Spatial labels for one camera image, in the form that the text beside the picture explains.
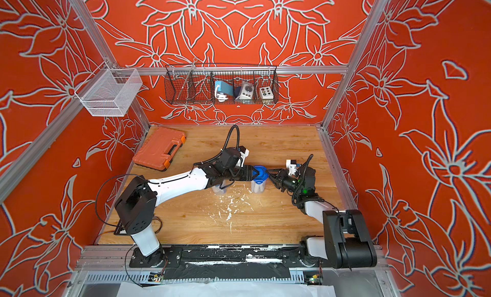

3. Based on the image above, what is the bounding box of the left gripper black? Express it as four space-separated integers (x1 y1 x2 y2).
224 166 261 183

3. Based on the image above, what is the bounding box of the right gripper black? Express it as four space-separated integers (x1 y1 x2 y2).
266 170 305 197

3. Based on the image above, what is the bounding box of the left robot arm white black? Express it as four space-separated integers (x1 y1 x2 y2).
115 146 260 257

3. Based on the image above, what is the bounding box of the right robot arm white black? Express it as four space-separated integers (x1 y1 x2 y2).
267 155 377 270

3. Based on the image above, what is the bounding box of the left clear cup blue lid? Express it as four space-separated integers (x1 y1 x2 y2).
212 185 227 195

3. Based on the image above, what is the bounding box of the white button box in basket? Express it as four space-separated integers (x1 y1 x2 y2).
258 86 274 103

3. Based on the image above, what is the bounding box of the white grey device in basket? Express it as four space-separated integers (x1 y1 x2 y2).
234 82 254 101

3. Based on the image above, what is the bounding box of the blue white item in basket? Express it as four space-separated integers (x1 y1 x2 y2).
214 80 234 103

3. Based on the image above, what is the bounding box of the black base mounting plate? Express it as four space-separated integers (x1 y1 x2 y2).
127 244 329 283

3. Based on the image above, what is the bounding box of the orange plastic tool case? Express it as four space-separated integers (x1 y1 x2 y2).
132 127 186 171

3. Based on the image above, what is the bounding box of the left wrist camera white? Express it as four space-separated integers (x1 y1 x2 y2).
237 146 249 167

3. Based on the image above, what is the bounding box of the black wire wall basket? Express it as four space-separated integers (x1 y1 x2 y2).
164 63 280 105

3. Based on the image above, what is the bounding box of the clear plastic wall bin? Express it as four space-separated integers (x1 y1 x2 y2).
75 69 143 117

